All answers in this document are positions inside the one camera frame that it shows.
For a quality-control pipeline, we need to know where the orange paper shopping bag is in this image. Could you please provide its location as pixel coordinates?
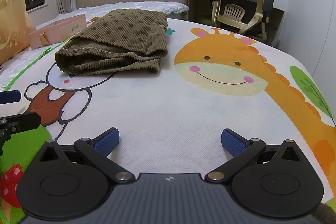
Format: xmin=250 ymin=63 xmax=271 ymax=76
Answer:
xmin=0 ymin=0 xmax=36 ymax=63

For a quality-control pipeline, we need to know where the pink gift box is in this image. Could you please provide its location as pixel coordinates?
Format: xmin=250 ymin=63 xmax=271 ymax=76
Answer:
xmin=29 ymin=14 xmax=87 ymax=49

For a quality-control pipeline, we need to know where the white wardrobe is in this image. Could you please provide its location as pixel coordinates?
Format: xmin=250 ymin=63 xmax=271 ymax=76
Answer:
xmin=264 ymin=0 xmax=336 ymax=77

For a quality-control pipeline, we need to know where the brown polka dot corduroy garment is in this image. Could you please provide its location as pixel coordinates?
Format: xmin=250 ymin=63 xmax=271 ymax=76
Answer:
xmin=55 ymin=9 xmax=168 ymax=76

